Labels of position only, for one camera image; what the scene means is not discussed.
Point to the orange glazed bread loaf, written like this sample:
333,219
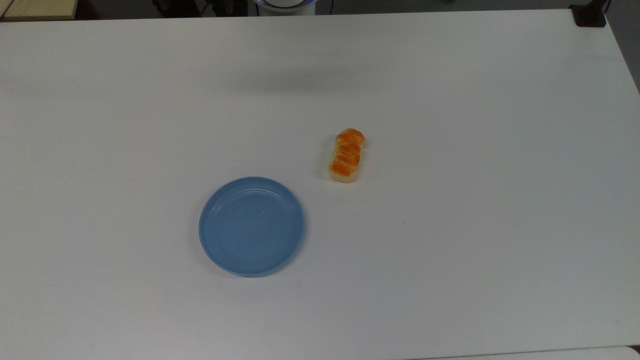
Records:
346,156

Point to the blue round plate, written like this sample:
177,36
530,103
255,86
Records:
251,226

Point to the white adjacent table edge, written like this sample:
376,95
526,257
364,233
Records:
550,354

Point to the dark corner clamp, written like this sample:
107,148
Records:
590,14

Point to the light wooden furniture top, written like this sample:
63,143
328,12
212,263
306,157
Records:
40,8

